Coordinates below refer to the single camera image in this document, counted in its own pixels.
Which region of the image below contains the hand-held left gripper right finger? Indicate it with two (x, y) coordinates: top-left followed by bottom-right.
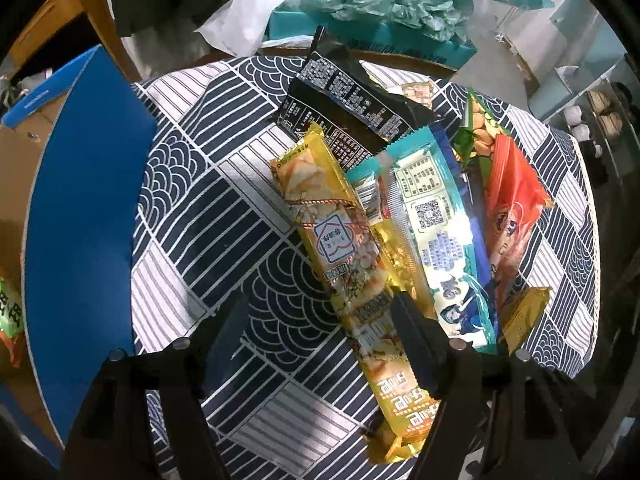
(390, 292), (601, 480)

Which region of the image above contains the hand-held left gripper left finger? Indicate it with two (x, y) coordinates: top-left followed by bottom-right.
(60, 292), (251, 480)

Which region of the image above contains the teal snack packet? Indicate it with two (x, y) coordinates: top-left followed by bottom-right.
(347, 127), (498, 351)

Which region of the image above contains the long yellow snack packet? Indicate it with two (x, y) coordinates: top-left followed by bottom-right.
(270, 122), (436, 463)

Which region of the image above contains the blue cardboard box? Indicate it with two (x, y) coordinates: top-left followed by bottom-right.
(0, 45), (158, 451)

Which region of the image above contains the green bean snack packet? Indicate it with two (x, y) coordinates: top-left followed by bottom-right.
(452, 90), (511, 171)

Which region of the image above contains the black snack packet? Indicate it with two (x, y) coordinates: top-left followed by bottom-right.
(274, 27), (446, 168)

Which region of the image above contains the small gold snack packet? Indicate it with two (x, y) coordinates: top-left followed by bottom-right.
(497, 287), (551, 356)

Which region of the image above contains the navy white patterned tablecloth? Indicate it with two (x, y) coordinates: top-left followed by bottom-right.
(127, 52), (601, 480)

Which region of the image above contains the green orange snack packet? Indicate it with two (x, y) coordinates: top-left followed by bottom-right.
(0, 275), (26, 368)

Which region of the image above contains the small biscuit packet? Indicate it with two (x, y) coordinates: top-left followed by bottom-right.
(400, 82), (433, 108)

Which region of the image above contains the white shelf rack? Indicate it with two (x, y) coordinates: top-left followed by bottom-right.
(530, 65), (640, 181)

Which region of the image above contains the teal cardboard box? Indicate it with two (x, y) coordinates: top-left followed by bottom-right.
(265, 10), (476, 68)

